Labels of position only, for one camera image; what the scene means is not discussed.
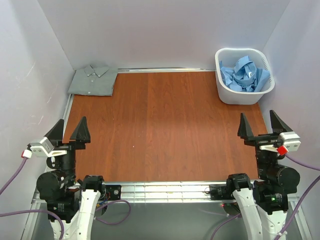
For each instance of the white plastic basket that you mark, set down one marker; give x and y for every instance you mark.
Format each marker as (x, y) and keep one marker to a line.
(229, 57)

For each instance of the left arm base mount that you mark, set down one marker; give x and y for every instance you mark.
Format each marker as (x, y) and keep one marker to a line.
(111, 192)

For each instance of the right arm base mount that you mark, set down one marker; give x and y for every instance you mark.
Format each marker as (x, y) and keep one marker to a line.
(218, 192)

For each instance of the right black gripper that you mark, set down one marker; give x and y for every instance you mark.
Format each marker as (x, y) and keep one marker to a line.
(261, 139)

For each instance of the folded grey shirt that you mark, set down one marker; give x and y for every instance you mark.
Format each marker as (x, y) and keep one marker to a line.
(93, 81)

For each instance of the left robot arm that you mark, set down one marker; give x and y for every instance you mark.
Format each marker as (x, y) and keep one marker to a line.
(71, 203)

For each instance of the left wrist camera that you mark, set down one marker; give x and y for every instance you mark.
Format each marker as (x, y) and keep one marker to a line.
(41, 148)

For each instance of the light blue long sleeve shirt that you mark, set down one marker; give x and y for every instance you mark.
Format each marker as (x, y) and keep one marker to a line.
(244, 76)

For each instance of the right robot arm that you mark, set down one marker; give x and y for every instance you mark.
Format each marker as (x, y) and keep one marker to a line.
(264, 203)

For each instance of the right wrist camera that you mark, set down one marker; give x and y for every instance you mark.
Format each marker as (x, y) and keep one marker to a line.
(286, 142)

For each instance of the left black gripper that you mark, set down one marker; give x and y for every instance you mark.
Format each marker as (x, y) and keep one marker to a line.
(70, 145)

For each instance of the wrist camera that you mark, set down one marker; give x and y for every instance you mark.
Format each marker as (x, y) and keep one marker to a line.
(286, 142)
(41, 148)

